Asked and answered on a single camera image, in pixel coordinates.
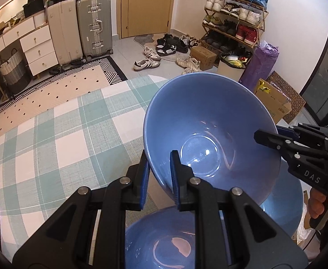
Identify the white dresser with drawers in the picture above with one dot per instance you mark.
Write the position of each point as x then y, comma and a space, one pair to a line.
37, 47

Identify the white bin with clutter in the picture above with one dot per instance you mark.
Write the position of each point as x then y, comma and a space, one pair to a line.
231, 67

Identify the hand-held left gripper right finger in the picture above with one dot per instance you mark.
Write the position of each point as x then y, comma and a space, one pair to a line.
175, 185

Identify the dark glass door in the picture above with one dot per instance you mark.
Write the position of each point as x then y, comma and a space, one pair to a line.
318, 95

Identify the woven laundry basket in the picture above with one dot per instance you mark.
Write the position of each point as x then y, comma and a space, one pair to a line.
12, 70

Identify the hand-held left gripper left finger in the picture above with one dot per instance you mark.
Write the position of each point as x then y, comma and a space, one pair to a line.
144, 185

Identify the silver suitcase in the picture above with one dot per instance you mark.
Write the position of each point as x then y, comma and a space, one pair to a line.
95, 25

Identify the rows of assorted shoes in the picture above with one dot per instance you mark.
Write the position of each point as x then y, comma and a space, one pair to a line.
237, 11

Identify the light blue ceramic bowl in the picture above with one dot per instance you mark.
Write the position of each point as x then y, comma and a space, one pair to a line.
287, 201

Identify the brown cardboard box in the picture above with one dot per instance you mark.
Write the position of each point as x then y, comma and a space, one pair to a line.
203, 57

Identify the scattered pile of sneakers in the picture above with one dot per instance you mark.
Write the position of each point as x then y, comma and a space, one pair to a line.
169, 50

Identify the black white patterned rug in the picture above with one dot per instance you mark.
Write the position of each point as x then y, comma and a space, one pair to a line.
68, 81

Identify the black bag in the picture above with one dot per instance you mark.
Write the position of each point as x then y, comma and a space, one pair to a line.
35, 1

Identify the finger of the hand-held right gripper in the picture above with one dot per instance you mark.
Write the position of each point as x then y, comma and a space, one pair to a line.
267, 138
286, 131

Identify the wooden door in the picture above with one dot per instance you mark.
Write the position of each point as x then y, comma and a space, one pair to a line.
147, 5

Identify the wooden shoe rack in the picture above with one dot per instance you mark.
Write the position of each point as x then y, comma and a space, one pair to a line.
260, 28

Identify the grey door mat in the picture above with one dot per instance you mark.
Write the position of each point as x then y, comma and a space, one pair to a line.
144, 39

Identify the green white plaid tablecloth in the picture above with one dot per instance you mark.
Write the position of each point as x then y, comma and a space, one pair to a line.
54, 145

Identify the flattened cardboard boxes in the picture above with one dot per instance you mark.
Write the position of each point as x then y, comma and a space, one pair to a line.
279, 101

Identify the purple rolled mat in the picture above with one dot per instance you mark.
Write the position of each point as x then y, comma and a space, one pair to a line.
260, 64

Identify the arched mirror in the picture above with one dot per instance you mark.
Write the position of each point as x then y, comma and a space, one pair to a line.
9, 8

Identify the beige suitcase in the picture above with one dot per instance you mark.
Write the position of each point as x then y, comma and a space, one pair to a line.
64, 33

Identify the person's right hand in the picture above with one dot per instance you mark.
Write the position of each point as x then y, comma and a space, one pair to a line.
316, 204

